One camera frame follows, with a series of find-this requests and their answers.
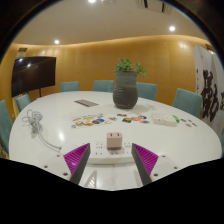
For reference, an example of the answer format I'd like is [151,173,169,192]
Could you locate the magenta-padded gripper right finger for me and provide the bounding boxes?
[131,142,181,187]

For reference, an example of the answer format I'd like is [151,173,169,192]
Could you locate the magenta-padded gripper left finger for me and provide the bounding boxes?
[43,142,92,186]

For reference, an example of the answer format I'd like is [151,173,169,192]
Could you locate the small pale pink charger block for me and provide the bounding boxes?
[106,132,124,150]

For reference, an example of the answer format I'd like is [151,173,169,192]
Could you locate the dark table socket cover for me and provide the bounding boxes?
[73,98,100,108]

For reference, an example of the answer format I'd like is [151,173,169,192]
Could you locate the colourful stickers with yellow cards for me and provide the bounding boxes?
[70,113,114,130]

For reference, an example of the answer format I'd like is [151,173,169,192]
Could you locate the small scattered stickers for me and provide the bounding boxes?
[179,117,199,128]

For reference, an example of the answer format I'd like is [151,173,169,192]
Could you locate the grey ribbed pot with plant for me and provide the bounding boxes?
[112,58,148,110]

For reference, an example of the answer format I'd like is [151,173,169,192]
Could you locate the white power strip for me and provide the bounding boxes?
[87,141,135,165]

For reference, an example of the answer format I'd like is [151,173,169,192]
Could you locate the white folding screen with calligraphy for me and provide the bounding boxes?
[191,44,224,138]

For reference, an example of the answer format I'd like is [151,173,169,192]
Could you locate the ceiling air vent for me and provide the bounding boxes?
[134,0,173,15]

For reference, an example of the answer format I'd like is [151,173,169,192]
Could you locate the black wall television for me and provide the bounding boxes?
[10,55,58,98]

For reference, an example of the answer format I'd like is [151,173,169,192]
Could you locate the group of round ceiling lights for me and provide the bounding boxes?
[53,0,177,45]

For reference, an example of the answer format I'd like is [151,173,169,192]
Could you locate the flat white box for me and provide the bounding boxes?
[151,112,178,127]

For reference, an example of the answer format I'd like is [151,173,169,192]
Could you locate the group of teal chairs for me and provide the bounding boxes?
[0,79,224,158]

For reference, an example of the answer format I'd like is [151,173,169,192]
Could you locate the colourful round stickers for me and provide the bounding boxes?
[116,113,151,125]

